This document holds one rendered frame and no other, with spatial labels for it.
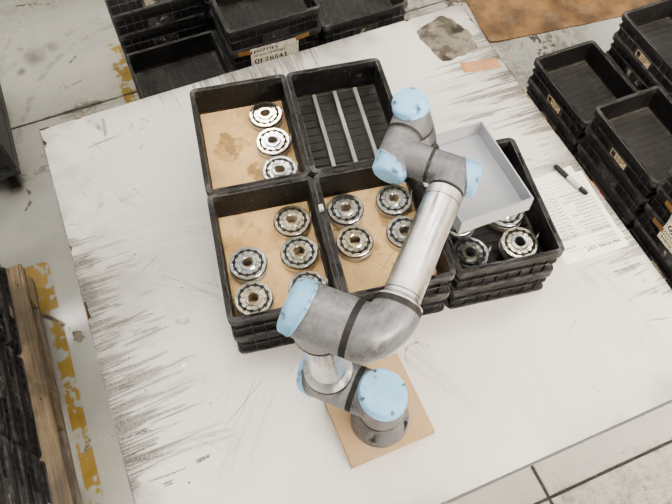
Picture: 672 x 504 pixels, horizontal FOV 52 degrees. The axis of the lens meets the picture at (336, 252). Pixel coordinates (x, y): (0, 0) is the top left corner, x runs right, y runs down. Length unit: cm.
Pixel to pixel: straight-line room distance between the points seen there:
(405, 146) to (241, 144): 84
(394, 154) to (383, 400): 57
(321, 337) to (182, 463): 74
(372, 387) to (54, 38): 283
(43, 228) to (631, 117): 248
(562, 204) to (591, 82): 110
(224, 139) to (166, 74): 108
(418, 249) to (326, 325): 23
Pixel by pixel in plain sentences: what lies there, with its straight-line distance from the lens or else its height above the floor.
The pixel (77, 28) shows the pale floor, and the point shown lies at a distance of 397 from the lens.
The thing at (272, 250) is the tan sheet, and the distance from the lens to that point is 193.
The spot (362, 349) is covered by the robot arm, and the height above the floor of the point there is 135.
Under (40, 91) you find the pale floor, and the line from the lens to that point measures 371.
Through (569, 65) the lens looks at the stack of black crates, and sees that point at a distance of 331.
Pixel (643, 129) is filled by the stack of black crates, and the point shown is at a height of 38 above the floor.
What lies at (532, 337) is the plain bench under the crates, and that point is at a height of 70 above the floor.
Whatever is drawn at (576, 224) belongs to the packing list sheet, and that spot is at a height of 70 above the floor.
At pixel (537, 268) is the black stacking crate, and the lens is 196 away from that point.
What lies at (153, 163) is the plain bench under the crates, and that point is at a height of 70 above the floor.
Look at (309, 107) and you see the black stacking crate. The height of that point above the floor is 83.
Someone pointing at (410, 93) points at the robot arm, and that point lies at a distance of 147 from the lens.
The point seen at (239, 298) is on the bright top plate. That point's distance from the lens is 184.
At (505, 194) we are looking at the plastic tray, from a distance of 181.
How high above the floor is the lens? 249
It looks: 60 degrees down
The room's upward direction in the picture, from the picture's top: 1 degrees counter-clockwise
